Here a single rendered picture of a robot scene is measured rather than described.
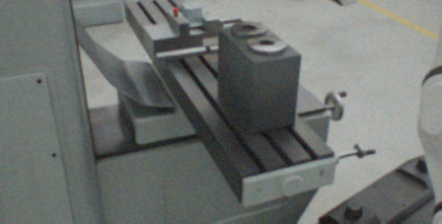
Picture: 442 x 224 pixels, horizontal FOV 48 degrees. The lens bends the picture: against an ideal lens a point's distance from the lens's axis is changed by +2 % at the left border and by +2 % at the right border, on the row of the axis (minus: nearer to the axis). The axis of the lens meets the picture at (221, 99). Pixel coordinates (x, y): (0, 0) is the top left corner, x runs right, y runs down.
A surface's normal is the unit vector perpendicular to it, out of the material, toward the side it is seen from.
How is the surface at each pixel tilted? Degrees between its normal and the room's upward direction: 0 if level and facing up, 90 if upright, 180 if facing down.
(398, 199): 0
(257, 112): 90
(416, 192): 0
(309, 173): 90
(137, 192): 90
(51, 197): 88
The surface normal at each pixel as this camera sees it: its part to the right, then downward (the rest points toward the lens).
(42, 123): 0.36, 0.44
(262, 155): 0.00, -0.87
